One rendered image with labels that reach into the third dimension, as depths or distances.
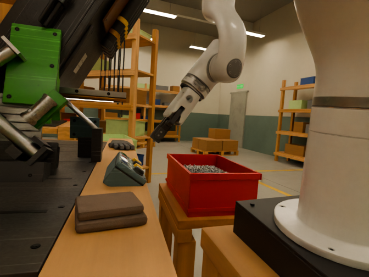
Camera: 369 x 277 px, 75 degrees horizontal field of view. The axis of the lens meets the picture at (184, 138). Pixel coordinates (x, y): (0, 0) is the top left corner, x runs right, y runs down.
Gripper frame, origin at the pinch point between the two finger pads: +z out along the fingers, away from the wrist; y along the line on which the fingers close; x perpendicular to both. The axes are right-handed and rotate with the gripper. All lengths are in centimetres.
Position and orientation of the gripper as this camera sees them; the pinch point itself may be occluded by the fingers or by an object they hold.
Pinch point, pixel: (158, 134)
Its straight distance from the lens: 67.8
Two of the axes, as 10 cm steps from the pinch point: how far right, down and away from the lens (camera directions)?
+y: -2.5, -1.1, 9.6
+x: -7.5, -6.0, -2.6
